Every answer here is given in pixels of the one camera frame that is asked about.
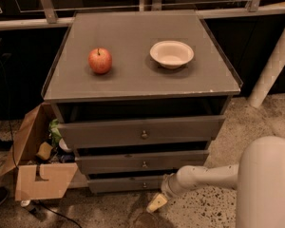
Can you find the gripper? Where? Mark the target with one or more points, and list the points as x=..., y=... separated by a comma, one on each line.
x=168, y=186

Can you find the grey bottom drawer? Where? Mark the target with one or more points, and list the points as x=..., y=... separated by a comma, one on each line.
x=122, y=182

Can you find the grey drawer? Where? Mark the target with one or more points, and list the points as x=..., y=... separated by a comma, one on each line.
x=122, y=182
x=141, y=131
x=141, y=162

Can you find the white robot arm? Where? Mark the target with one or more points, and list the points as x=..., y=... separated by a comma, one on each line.
x=259, y=179

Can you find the grey middle drawer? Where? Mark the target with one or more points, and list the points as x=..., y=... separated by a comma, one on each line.
x=141, y=162

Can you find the grey top drawer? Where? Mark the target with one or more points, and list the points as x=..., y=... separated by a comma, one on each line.
x=141, y=131

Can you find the grey drawer cabinet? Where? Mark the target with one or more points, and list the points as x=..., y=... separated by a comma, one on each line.
x=137, y=87

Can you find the cardboard box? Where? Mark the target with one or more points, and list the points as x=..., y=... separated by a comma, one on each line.
x=33, y=181

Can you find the white cup in box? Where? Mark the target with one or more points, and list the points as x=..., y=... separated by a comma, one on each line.
x=64, y=147

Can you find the green bag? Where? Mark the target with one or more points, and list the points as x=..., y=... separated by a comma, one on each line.
x=54, y=132

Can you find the yellow sponge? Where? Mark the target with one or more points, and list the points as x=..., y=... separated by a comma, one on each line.
x=44, y=151

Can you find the white bowl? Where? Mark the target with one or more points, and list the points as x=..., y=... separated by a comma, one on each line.
x=171, y=54

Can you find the red apple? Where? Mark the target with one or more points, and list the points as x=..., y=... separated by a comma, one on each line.
x=100, y=60

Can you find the white diagonal pole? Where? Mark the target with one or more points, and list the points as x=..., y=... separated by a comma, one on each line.
x=269, y=74

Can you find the metal railing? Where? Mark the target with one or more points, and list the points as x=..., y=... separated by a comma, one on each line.
x=30, y=14

